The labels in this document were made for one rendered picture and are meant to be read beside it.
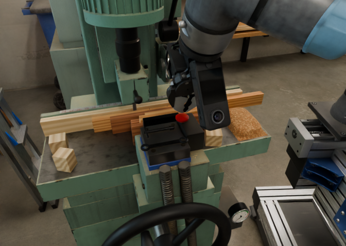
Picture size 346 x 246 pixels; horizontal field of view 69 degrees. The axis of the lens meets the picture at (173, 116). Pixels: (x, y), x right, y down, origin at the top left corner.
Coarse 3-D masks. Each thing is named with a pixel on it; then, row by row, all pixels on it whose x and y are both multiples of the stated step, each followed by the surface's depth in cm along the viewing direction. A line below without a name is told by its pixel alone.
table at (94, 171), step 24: (48, 144) 66; (72, 144) 66; (96, 144) 66; (120, 144) 66; (240, 144) 67; (264, 144) 70; (48, 168) 59; (96, 168) 59; (120, 168) 59; (48, 192) 57; (72, 192) 59; (144, 192) 57
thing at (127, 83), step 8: (120, 72) 63; (136, 72) 63; (144, 72) 63; (120, 80) 60; (128, 80) 60; (136, 80) 61; (144, 80) 61; (120, 88) 61; (128, 88) 61; (136, 88) 62; (144, 88) 62; (120, 96) 65; (128, 96) 62; (144, 96) 64
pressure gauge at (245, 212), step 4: (236, 204) 75; (240, 204) 75; (244, 204) 76; (232, 208) 75; (236, 208) 75; (240, 208) 74; (244, 208) 74; (228, 212) 77; (232, 212) 75; (236, 212) 74; (240, 212) 74; (244, 212) 75; (248, 212) 76; (232, 216) 74; (236, 216) 75; (244, 216) 76; (248, 216) 77; (232, 220) 75; (240, 220) 77
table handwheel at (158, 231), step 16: (160, 208) 44; (176, 208) 44; (192, 208) 45; (208, 208) 47; (128, 224) 43; (144, 224) 43; (160, 224) 55; (192, 224) 49; (224, 224) 50; (112, 240) 43; (160, 240) 51; (176, 240) 50; (224, 240) 54
